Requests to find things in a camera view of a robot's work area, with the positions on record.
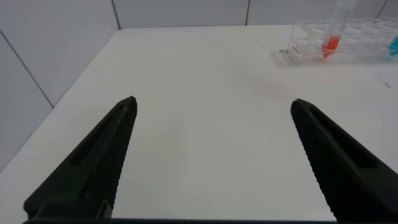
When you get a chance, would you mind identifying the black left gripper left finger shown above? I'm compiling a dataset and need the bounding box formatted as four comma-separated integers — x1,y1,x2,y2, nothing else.
23,95,138,220

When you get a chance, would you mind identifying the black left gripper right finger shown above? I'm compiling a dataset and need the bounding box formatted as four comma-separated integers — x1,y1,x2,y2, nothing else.
290,98,398,222

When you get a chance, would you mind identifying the test tube with blue pigment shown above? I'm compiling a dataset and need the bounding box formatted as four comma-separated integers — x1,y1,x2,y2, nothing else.
387,35,398,57

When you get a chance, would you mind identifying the test tube with red pigment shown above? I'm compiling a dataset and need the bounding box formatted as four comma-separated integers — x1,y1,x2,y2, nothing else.
320,0,357,59

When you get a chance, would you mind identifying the clear acrylic test tube rack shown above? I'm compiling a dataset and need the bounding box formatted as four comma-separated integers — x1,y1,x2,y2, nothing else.
285,17,398,67

